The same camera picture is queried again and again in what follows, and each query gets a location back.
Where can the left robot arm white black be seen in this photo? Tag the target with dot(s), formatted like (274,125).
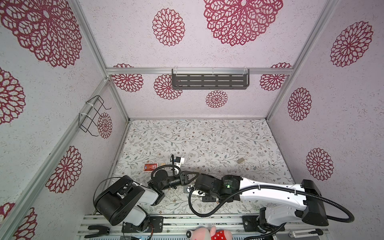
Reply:
(119,203)

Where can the black wire wall basket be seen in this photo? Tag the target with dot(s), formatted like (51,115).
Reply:
(89,118)

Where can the red card box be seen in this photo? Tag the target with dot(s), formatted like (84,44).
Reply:
(149,167)

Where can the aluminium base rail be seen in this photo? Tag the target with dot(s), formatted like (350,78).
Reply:
(174,227)

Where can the pink plush toy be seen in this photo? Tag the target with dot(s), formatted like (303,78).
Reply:
(209,234)

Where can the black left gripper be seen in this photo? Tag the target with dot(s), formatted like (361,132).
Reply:
(183,177)

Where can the dark metal wall shelf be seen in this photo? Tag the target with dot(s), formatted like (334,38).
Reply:
(212,81)

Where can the beige battery cover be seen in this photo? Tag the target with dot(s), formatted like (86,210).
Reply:
(240,161)

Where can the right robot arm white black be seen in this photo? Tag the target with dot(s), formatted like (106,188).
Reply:
(291,206)

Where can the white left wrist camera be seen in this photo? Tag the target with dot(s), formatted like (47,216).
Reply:
(178,161)

